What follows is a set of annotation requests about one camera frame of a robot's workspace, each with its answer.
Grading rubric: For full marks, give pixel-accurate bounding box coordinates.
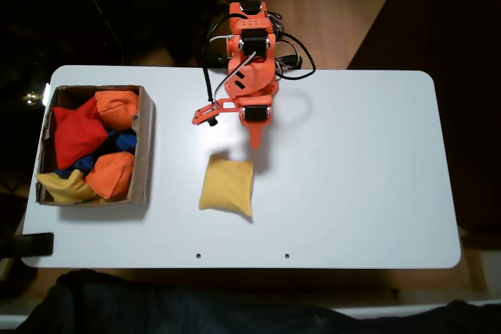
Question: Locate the cardboard box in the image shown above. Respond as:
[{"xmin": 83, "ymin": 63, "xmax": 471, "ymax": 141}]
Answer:
[{"xmin": 34, "ymin": 84, "xmax": 157, "ymax": 208}]

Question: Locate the orange camera mount with camera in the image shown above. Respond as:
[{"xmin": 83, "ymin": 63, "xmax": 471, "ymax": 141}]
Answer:
[{"xmin": 190, "ymin": 97, "xmax": 240, "ymax": 128}]

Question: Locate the yellow bean bag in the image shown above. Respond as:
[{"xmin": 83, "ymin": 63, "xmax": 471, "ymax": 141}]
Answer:
[
  {"xmin": 35, "ymin": 169, "xmax": 106, "ymax": 205},
  {"xmin": 197, "ymin": 153, "xmax": 255, "ymax": 218}
]

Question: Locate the orange bean bag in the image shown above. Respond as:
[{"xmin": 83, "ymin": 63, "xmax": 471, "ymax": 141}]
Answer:
[
  {"xmin": 84, "ymin": 151, "xmax": 137, "ymax": 200},
  {"xmin": 94, "ymin": 90, "xmax": 141, "ymax": 131}
]

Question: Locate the red bean bag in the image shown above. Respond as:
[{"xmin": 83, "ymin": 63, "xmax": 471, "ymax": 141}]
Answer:
[{"xmin": 52, "ymin": 95, "xmax": 110, "ymax": 171}]

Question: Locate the blue bean bag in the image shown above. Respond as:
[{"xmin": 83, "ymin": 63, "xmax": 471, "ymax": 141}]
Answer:
[{"xmin": 54, "ymin": 128, "xmax": 139, "ymax": 178}]

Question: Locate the black table clamp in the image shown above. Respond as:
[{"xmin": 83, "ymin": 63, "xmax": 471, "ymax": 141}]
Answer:
[{"xmin": 0, "ymin": 232, "xmax": 55, "ymax": 259}]

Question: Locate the person's body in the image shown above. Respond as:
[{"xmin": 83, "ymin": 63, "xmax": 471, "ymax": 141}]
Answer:
[{"xmin": 15, "ymin": 269, "xmax": 501, "ymax": 334}]

